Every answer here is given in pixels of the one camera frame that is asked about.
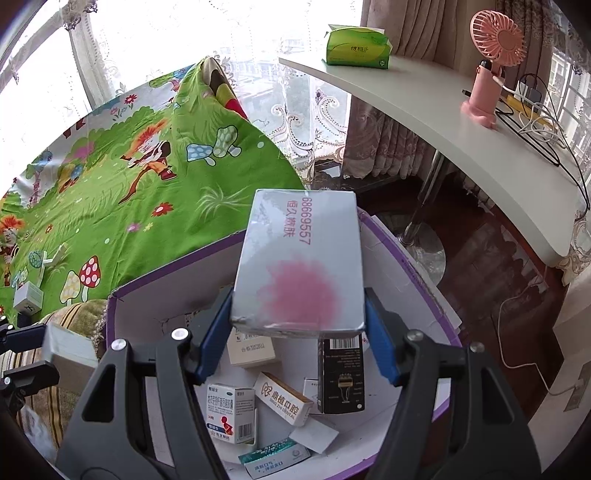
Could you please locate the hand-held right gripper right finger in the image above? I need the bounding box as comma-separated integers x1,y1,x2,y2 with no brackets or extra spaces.
364,287,541,480

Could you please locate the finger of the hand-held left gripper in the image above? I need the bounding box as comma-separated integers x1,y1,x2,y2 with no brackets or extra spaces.
0,323,47,345
1,361,61,398

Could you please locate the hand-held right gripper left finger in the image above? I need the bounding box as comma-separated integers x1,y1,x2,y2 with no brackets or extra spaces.
55,286,234,480

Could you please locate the cream box with barcode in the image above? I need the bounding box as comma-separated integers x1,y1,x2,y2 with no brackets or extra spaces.
226,330,276,368

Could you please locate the grey cardboard box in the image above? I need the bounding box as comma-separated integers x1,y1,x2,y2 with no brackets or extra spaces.
42,322,100,393

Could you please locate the black box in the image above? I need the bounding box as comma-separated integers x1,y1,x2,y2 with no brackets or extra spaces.
317,335,365,415

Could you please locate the purple cardboard box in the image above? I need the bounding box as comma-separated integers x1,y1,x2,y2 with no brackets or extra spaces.
105,210,462,480

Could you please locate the white blue medicine box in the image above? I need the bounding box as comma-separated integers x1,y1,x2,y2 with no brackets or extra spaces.
206,383,257,448

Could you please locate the white orange box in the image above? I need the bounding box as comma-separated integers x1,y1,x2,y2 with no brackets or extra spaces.
254,371,317,428

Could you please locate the silver box with pink blot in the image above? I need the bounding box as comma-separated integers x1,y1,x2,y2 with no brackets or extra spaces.
229,188,367,340

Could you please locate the green white box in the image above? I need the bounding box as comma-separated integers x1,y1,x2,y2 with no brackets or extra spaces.
238,438,312,479

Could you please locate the small white cube box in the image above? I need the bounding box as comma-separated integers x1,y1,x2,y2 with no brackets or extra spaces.
13,282,43,315

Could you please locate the striped tasselled cushion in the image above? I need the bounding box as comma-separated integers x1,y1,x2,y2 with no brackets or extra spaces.
14,299,109,450

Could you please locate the small white object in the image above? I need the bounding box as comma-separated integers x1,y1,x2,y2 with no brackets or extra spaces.
44,244,70,277

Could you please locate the green printed blanket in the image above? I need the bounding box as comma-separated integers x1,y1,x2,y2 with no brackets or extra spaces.
0,56,308,324

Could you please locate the metal desk leg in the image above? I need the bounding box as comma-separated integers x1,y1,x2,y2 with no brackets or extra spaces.
399,152,448,287

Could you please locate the white curved desk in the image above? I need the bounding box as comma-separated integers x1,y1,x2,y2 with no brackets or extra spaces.
278,56,589,267

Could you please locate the pink desk fan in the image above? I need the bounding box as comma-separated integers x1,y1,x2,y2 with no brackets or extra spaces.
460,10,526,129

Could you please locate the yellow power strip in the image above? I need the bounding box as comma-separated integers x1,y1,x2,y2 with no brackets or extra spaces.
505,95,555,129

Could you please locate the black charger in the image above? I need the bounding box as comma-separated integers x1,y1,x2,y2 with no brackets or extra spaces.
519,85,546,107

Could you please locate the green tissue box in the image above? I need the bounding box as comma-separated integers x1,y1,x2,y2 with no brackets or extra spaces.
322,24,393,70

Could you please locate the white lace curtain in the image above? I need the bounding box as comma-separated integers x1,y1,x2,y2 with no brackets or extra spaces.
0,0,365,181

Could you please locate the brown curtain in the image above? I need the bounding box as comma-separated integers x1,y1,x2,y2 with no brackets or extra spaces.
344,0,561,181

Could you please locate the white floor cable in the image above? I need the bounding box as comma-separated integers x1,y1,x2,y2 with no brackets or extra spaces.
498,284,583,398

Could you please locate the white desk cable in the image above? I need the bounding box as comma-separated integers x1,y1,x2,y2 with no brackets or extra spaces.
496,78,566,144

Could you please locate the black cable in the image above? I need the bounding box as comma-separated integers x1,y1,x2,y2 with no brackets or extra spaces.
496,76,591,209

